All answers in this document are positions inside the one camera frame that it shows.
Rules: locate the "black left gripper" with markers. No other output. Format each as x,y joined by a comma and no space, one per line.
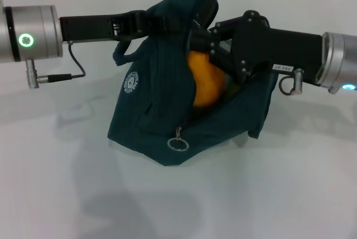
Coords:
92,27

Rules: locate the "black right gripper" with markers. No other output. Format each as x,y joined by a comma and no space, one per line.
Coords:
267,49

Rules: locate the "orange yellow pear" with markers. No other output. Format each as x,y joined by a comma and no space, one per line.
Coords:
207,83

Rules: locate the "green cucumber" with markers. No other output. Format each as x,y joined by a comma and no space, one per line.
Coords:
232,88

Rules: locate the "dark teal fabric lunch bag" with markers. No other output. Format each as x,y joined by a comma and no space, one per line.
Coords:
156,97

